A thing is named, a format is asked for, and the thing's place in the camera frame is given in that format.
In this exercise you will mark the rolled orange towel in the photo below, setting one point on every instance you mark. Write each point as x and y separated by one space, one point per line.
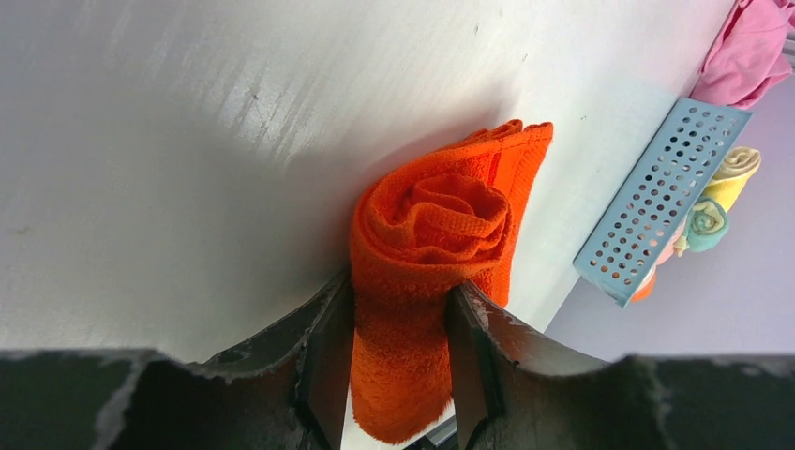
645 289

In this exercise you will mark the rolled yellow towel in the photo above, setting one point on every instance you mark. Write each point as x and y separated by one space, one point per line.
726 185

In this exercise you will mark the orange red towel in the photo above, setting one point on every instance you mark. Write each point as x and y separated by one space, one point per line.
445 218

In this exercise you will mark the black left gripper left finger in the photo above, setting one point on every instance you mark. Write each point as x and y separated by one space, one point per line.
285 387

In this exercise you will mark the pink crumpled towel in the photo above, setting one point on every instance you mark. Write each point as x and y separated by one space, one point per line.
746 59

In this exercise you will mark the blue perforated basket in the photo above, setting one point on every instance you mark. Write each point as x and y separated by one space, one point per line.
655 197

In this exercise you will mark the yellow green teal towel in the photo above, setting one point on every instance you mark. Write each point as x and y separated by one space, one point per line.
706 224

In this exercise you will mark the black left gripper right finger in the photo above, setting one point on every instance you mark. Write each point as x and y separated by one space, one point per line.
515 388

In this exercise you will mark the rolled pink towel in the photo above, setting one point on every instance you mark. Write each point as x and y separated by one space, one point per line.
668 249

